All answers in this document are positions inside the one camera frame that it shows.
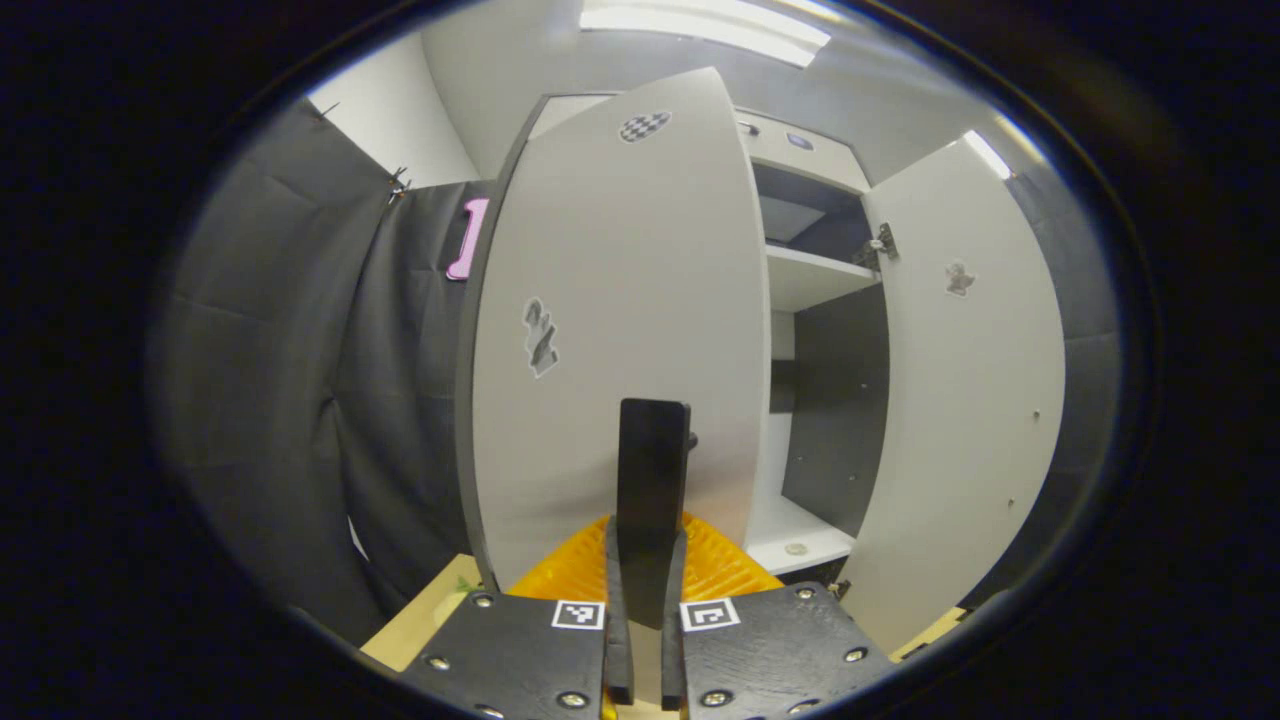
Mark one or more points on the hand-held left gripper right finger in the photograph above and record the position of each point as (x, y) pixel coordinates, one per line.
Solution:
(672, 670)

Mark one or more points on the small ceiling light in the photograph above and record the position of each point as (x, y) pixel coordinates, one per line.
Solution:
(987, 155)

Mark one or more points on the grey cabinet door checkered sticker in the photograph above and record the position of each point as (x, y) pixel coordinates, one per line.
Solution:
(620, 250)

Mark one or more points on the grey cabinet door box sticker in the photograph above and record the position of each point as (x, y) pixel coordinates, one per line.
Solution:
(960, 450)

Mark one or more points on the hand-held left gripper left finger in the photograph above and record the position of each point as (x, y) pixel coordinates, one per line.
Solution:
(618, 660)

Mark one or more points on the metal clip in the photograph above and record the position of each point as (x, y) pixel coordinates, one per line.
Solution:
(397, 184)

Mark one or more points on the grey cabinet drawer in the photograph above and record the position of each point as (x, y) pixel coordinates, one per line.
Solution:
(820, 160)

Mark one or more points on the black backdrop cloth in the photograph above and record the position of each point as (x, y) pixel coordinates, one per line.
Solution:
(280, 350)

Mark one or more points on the large ceiling light panel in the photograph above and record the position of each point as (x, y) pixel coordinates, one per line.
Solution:
(700, 28)

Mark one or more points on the grey double-door shoe cabinet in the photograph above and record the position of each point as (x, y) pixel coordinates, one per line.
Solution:
(830, 400)

